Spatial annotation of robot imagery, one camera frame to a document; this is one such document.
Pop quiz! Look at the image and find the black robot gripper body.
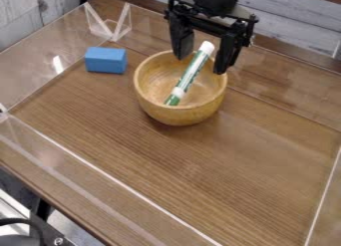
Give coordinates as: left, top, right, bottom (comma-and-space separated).
165, 0, 259, 47

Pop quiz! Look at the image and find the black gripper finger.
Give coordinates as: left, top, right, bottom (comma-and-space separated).
212, 34, 241, 75
169, 16, 193, 60

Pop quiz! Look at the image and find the green and white tube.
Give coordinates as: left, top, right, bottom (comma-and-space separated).
164, 41, 213, 106

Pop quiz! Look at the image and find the light wooden bowl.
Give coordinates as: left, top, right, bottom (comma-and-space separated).
133, 51, 227, 126

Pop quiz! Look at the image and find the clear acrylic tray wall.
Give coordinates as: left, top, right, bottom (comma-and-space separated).
0, 0, 341, 246

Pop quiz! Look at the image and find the black cable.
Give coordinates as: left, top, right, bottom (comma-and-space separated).
0, 217, 45, 246

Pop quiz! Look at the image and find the black metal table leg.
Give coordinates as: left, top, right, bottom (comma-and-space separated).
30, 199, 76, 246

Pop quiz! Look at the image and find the blue rectangular block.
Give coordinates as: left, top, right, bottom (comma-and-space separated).
84, 47, 128, 74

